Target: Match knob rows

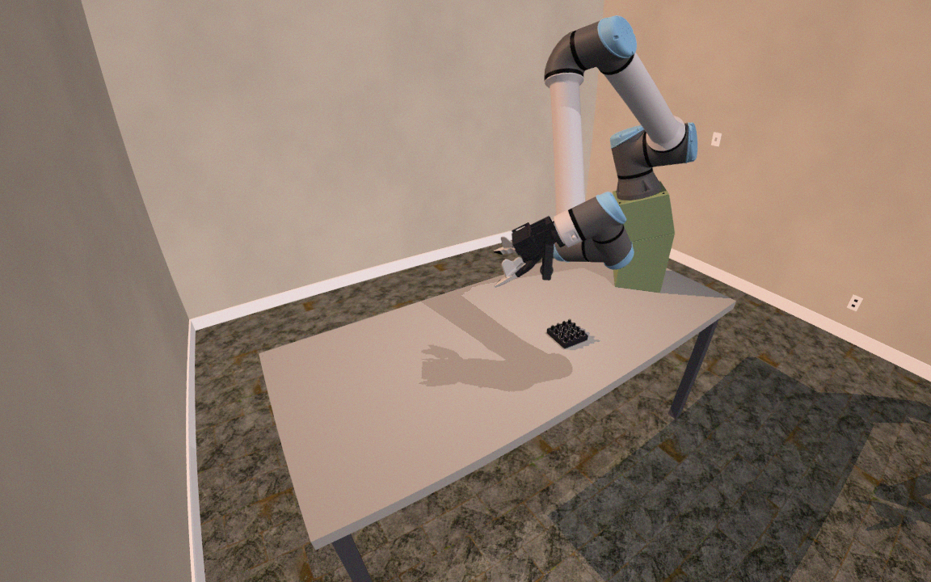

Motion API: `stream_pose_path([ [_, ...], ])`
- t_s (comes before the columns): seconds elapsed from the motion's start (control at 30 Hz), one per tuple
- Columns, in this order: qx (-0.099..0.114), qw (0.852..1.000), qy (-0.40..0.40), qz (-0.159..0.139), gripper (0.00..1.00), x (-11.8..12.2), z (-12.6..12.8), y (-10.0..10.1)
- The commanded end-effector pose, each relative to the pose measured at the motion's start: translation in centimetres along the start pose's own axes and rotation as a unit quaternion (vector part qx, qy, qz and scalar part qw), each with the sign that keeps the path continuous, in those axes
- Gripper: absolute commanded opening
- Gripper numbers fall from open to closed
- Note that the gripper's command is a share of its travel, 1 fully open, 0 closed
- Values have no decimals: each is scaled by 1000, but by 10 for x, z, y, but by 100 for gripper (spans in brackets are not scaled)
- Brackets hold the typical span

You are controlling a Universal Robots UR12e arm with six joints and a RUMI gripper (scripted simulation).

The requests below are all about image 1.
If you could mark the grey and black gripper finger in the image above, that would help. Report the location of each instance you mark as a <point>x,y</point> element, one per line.
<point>515,268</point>
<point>507,247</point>

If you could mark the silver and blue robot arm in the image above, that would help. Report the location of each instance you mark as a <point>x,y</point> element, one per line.
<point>593,231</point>

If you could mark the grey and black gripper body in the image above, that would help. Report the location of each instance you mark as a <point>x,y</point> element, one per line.
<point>529,242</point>

